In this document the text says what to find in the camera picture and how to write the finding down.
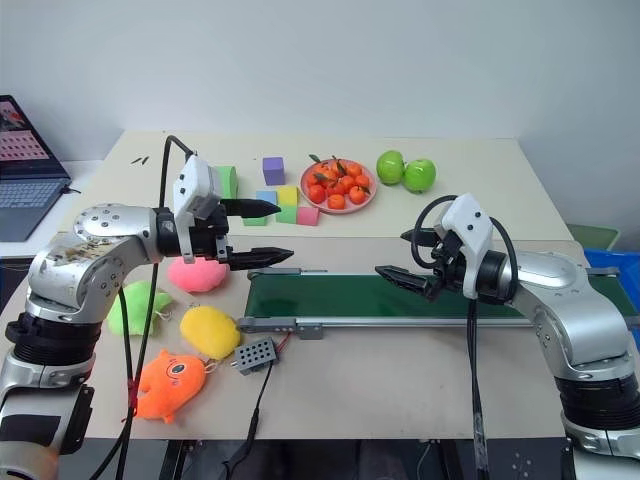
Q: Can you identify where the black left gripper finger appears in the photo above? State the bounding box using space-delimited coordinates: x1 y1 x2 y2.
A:
228 246 296 272
219 197 281 220

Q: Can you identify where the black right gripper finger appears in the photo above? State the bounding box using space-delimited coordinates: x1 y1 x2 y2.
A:
374 265 437 301
399 227 440 247

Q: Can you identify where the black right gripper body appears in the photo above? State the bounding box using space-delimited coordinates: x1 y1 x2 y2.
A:
424 227 469 302

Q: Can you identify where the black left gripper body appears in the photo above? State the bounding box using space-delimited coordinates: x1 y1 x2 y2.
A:
188 201 236 265

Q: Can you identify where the green conveyor belt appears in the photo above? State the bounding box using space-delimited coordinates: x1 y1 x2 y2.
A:
237 267 640 343

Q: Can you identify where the green arch foam block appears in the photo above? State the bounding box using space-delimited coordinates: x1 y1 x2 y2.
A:
214 165 241 199

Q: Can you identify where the pink plush toy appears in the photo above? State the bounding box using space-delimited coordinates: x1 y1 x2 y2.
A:
166 256 232 294

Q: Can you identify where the purple foam cube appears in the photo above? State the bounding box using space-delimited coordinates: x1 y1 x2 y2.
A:
262 156 287 187

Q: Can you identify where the pink foam block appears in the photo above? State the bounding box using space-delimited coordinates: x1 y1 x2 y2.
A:
295 205 322 228

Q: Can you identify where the green apple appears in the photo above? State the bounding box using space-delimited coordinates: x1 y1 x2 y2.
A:
403 158 438 194
375 150 408 185

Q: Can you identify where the pink plate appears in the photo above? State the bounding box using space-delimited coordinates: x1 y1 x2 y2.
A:
299 159 378 216

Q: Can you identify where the yellow plush toy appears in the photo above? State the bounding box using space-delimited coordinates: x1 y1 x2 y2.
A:
179 305 243 361

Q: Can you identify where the green plush toy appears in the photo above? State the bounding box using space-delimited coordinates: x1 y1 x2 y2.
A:
106 280 176 338

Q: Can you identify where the grey perforated control box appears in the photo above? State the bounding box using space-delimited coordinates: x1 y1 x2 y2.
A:
230 336 281 377

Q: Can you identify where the green plastic bin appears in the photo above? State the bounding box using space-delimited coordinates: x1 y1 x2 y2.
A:
569 224 622 249

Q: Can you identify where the orange fish plush toy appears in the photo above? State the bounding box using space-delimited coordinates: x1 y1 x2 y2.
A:
133 348 209 427

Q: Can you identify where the blue plastic bin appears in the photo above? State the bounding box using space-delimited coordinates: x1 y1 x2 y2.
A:
583 245 640 322

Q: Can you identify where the dark laptop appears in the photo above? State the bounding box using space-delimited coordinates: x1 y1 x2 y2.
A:
0 94 74 244

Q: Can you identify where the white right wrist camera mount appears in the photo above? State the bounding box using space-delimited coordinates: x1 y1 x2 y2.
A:
441 193 495 300

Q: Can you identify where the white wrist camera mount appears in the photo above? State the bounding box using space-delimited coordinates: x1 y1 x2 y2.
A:
172 155 223 265
441 193 495 300

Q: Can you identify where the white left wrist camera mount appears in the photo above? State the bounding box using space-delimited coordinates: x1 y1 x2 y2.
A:
172 155 223 265

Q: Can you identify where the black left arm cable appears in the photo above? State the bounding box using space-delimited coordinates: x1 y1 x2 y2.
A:
97 134 201 480

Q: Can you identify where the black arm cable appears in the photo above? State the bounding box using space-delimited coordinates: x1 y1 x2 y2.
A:
413 194 519 480
97 134 201 480

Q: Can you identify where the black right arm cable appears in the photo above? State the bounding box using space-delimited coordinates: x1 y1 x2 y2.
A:
413 194 519 480

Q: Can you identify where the black power cable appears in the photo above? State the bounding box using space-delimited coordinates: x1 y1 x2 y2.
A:
221 358 277 480

